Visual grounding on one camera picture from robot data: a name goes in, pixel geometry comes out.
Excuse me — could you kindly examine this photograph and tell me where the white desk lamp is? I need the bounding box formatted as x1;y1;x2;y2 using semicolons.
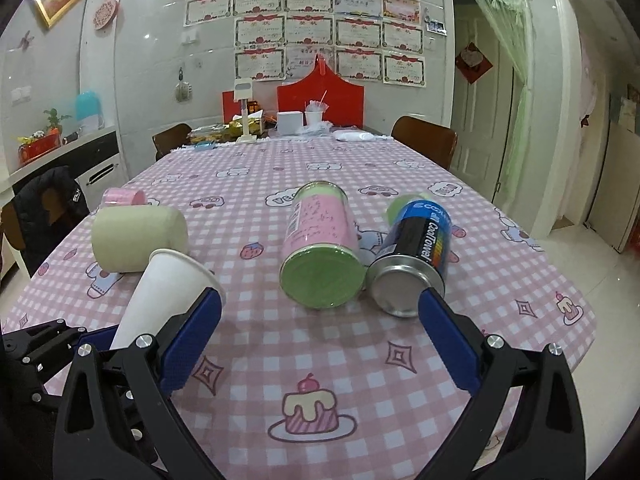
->
233;78;256;143

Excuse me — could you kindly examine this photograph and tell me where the black jacket on chair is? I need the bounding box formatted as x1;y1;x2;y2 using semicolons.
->
12;166;89;276

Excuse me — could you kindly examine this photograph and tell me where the green lace curtain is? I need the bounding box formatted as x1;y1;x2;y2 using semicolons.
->
444;0;535;212

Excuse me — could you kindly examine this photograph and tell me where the red diamond door decoration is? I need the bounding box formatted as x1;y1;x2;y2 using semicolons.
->
454;42;492;84

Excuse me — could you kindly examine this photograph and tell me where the pink plastic cup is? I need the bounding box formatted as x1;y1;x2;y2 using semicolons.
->
101;188;146;207

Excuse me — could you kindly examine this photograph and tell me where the white cup with straws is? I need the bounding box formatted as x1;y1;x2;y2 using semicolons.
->
305;92;329;126

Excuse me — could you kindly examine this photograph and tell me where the teal white humidifier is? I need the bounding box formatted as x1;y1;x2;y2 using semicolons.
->
75;91;104;134

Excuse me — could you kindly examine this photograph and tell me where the white paper cup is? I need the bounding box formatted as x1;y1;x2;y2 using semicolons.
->
111;248;227;350

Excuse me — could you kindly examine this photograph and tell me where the black blue spray can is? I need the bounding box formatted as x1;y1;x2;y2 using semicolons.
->
366;195;452;318

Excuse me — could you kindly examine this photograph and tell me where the pink round wall ornament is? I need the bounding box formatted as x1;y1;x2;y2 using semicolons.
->
92;0;118;30

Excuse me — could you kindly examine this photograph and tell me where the pink green-lidded can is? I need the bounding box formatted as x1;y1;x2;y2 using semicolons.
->
280;181;366;310

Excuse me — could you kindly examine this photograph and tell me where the brown chair right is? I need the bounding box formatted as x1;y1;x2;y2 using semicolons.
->
392;116;458;170

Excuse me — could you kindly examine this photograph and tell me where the light green plastic cup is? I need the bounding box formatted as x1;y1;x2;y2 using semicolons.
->
91;205;190;273

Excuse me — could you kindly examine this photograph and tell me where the brown chair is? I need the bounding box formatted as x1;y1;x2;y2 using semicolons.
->
152;124;192;160
392;116;458;170

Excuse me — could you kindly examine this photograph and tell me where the brown chair left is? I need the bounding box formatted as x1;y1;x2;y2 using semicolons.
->
152;124;192;160

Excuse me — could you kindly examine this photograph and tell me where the red planter with plants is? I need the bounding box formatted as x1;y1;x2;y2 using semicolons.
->
17;107;70;166

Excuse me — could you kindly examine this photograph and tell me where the white box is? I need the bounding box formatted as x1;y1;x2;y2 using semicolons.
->
277;110;304;136

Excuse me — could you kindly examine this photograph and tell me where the red gift box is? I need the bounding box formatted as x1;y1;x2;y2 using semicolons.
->
277;54;364;128

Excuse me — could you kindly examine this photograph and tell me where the white door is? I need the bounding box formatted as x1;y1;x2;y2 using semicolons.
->
450;4;521;202

